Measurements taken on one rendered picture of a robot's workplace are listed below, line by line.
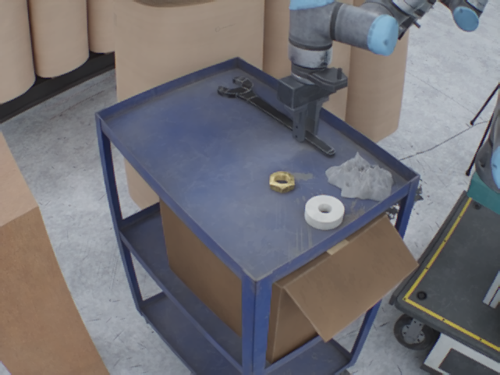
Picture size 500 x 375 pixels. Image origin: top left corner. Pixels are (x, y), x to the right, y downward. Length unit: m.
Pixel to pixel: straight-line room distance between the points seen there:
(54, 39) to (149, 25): 1.63
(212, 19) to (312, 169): 0.55
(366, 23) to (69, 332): 1.01
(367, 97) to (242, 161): 1.19
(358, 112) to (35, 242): 1.59
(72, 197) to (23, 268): 1.40
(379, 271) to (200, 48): 0.78
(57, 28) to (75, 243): 1.35
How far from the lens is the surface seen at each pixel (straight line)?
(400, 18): 1.12
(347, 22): 1.00
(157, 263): 1.43
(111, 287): 2.06
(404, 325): 1.83
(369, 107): 2.28
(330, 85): 1.05
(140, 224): 1.54
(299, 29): 1.04
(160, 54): 1.51
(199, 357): 1.69
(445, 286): 1.71
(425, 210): 2.45
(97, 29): 3.26
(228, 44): 1.54
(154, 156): 1.16
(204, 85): 1.40
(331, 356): 1.70
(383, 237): 1.11
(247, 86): 1.36
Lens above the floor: 1.57
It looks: 40 degrees down
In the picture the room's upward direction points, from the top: 2 degrees clockwise
